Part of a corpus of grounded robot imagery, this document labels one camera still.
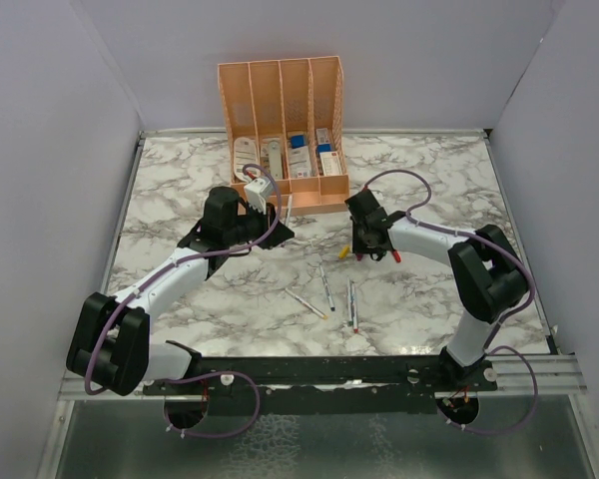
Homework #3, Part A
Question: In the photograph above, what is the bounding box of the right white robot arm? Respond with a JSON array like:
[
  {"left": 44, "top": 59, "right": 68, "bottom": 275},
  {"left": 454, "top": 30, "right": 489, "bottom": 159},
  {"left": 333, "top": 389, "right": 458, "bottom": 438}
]
[{"left": 345, "top": 189, "right": 534, "bottom": 390}]

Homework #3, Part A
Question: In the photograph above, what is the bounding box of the yellow pen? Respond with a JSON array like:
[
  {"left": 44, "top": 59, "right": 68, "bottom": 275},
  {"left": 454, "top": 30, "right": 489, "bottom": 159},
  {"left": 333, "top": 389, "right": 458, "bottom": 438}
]
[{"left": 285, "top": 288, "right": 328, "bottom": 319}]

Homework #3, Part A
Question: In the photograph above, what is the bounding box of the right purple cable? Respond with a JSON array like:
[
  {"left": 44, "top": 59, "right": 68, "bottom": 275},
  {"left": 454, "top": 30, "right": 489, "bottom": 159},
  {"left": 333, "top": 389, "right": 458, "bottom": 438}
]
[{"left": 361, "top": 169, "right": 540, "bottom": 435}]

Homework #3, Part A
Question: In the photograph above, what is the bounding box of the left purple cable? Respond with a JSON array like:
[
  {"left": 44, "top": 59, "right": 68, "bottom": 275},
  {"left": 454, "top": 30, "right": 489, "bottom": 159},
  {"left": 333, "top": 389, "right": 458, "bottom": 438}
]
[{"left": 82, "top": 163, "right": 284, "bottom": 439}]

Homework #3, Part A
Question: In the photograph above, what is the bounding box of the purple cable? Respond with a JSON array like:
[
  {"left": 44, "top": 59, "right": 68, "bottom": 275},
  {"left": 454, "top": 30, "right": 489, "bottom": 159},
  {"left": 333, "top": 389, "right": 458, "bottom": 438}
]
[
  {"left": 361, "top": 169, "right": 540, "bottom": 435},
  {"left": 82, "top": 163, "right": 284, "bottom": 439}
]

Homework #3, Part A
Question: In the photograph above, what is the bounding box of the green pen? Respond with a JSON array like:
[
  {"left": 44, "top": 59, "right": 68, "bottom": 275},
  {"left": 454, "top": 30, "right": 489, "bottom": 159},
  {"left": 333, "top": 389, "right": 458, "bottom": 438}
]
[{"left": 346, "top": 278, "right": 353, "bottom": 327}]

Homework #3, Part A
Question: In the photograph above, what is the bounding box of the white red box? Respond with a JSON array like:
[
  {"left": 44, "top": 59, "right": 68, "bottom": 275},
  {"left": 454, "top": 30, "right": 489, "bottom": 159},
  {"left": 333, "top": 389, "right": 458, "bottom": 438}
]
[{"left": 315, "top": 128, "right": 342, "bottom": 176}]

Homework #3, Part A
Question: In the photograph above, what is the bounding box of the purple pen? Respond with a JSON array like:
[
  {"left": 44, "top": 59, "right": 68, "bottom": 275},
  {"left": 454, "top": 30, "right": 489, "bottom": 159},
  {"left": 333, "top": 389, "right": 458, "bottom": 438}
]
[{"left": 285, "top": 195, "right": 294, "bottom": 227}]

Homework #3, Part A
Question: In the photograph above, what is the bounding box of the white blue box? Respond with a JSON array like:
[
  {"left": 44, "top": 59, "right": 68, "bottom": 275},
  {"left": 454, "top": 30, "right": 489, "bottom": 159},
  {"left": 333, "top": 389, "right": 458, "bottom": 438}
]
[{"left": 288, "top": 133, "right": 313, "bottom": 179}]

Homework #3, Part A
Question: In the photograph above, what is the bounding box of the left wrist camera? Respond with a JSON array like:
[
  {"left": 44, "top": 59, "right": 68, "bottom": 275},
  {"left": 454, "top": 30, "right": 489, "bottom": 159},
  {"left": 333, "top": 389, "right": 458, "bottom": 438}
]
[{"left": 244, "top": 177, "right": 274, "bottom": 214}]

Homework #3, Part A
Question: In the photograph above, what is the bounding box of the orange desk organizer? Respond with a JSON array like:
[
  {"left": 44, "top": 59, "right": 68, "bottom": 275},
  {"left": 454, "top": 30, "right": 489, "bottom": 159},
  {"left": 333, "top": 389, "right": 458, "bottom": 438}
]
[{"left": 218, "top": 56, "right": 349, "bottom": 216}]

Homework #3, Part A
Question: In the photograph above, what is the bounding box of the blue pen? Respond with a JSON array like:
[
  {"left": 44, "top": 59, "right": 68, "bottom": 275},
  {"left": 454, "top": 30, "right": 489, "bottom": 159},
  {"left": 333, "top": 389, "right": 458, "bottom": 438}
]
[{"left": 318, "top": 264, "right": 335, "bottom": 311}]

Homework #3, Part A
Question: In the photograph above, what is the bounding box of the red tipped pen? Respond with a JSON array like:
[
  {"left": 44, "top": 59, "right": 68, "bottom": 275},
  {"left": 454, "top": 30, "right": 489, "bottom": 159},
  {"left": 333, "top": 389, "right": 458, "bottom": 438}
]
[{"left": 349, "top": 281, "right": 358, "bottom": 333}]

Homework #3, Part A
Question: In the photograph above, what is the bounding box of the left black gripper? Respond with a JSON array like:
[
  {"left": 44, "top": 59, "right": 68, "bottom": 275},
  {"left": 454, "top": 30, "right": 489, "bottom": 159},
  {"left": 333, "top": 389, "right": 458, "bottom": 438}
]
[{"left": 226, "top": 199, "right": 294, "bottom": 250}]

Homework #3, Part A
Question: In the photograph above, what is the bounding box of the yellow pen cap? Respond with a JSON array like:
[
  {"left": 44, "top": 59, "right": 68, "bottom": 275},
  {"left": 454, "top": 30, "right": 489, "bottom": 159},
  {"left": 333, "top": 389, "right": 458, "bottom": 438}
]
[{"left": 338, "top": 245, "right": 351, "bottom": 259}]

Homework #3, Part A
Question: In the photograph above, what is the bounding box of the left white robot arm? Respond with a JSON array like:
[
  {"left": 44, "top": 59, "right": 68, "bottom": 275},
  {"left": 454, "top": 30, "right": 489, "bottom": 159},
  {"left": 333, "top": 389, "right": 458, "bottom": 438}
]
[{"left": 66, "top": 179, "right": 294, "bottom": 396}]

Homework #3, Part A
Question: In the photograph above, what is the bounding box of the white oval package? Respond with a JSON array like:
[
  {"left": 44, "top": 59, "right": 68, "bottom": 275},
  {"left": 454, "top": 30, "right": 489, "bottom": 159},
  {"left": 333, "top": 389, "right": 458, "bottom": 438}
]
[{"left": 233, "top": 137, "right": 258, "bottom": 183}]

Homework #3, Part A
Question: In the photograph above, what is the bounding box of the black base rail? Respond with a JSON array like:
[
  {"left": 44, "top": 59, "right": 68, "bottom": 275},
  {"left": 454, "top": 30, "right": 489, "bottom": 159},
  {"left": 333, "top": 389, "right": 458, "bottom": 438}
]
[{"left": 143, "top": 355, "right": 497, "bottom": 416}]

